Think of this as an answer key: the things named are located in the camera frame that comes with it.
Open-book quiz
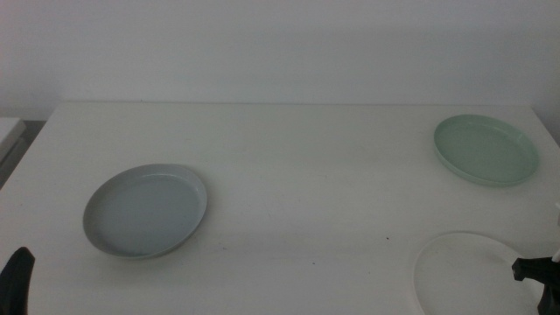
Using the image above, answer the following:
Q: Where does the pale green shallow bowl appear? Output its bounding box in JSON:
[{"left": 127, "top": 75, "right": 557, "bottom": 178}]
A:
[{"left": 433, "top": 114, "right": 541, "bottom": 188}]

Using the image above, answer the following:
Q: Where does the white shallow bowl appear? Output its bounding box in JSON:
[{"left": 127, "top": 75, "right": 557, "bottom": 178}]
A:
[{"left": 412, "top": 231, "right": 544, "bottom": 315}]

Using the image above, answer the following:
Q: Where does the grey-blue shallow bowl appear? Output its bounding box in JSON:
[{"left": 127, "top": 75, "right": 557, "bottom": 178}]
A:
[{"left": 82, "top": 163, "right": 208, "bottom": 260}]

